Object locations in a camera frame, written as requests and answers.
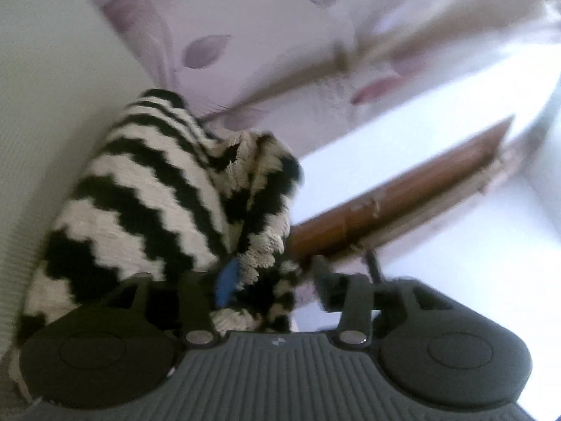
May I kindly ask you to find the black and white striped sweater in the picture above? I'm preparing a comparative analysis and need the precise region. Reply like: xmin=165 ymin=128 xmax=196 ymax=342
xmin=15 ymin=89 xmax=306 ymax=360

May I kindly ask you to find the tulip print sheer curtain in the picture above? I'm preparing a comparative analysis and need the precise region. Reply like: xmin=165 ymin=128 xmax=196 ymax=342
xmin=70 ymin=0 xmax=561 ymax=159

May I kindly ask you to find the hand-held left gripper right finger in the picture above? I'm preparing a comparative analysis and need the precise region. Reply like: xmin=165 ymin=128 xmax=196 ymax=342
xmin=312 ymin=255 xmax=454 ymax=347

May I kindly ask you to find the brown wooden window frame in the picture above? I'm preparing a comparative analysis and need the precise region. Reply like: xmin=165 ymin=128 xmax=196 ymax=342
xmin=286 ymin=115 xmax=517 ymax=269

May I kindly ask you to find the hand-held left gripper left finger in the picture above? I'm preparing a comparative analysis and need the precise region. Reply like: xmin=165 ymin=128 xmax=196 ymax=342
xmin=103 ymin=258 xmax=241 ymax=348

